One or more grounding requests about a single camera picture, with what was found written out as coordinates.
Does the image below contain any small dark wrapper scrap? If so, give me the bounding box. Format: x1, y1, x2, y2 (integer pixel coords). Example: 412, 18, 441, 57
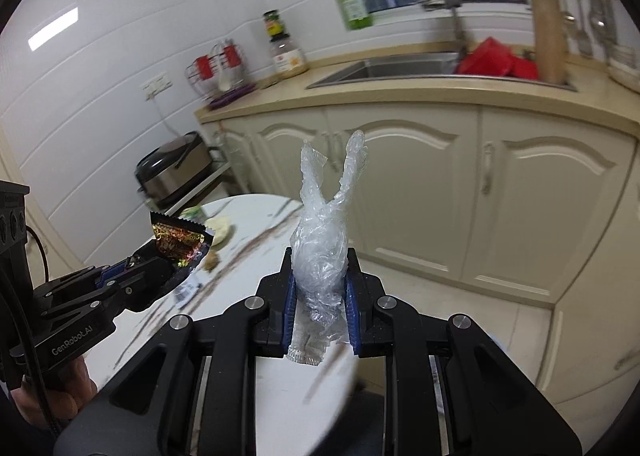
172, 283, 201, 307

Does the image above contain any clear plastic wrap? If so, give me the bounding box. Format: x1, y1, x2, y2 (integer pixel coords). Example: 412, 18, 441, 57
285, 130, 370, 367

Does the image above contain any metal faucet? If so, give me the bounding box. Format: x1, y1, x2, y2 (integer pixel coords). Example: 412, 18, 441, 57
422, 0, 468, 57

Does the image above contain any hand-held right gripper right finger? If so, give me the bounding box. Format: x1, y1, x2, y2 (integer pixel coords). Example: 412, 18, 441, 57
345, 247, 583, 456

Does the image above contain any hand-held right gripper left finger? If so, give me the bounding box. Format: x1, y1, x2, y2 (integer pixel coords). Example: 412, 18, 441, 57
52, 246, 301, 456

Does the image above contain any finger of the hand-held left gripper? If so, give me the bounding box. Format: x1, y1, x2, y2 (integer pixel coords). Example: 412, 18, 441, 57
32, 242, 160, 308
40, 257, 196, 333

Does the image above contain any beige kitchen countertop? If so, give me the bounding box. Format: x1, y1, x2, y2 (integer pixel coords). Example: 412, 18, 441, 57
194, 49, 640, 124

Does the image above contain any wooden cutting board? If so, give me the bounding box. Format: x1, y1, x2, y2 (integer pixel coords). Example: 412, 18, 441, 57
530, 0, 568, 84

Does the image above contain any steel sink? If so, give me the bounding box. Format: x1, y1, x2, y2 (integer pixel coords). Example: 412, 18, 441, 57
306, 51, 578, 92

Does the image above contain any white crumpled tissue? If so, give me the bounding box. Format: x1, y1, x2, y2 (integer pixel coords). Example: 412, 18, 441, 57
205, 216, 235, 246

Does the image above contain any glass jar with white label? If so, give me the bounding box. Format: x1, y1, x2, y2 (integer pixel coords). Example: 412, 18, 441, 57
270, 34, 308, 77

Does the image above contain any person's left hand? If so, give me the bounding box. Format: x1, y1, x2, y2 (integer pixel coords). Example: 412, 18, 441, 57
11, 356, 99, 431

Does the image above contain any white power cord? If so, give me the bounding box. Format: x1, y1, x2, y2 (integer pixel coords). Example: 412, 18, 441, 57
157, 96, 186, 137

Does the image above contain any wire rack with purple base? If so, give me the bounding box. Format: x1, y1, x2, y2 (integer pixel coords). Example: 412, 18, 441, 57
186, 39, 258, 110

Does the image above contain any cream kitchen cabinet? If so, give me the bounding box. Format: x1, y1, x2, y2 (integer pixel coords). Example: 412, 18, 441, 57
200, 101, 640, 417

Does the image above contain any grey rice cooker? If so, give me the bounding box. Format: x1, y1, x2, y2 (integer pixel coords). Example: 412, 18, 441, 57
135, 131, 213, 207

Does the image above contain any white wall power outlet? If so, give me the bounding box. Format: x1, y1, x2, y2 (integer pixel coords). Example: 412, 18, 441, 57
140, 71, 173, 101

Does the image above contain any white spoon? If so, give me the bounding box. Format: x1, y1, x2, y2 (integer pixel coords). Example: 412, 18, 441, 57
217, 49, 236, 92

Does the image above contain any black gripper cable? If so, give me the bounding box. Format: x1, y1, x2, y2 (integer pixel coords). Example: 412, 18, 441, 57
20, 225, 62, 437

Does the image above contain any red basin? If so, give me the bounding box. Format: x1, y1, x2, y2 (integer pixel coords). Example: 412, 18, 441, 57
455, 36, 541, 82

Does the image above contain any dark shiny candy wrapper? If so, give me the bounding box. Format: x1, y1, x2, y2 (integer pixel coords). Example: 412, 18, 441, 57
150, 210, 213, 269

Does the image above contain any sauce bottle with green cap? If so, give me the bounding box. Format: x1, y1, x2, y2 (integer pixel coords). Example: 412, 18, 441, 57
262, 10, 287, 40

